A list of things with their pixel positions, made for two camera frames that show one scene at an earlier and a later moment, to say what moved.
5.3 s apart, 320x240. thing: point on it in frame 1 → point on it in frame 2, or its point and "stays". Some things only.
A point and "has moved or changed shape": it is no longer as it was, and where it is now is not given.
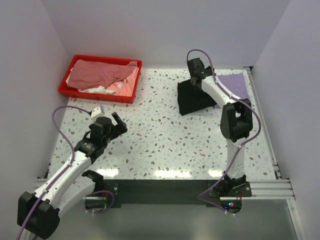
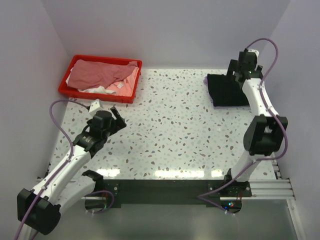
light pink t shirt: (124, 87) stays
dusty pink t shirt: (98, 74) stays
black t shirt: (191, 98) has moved or changed shape
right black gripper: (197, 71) → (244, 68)
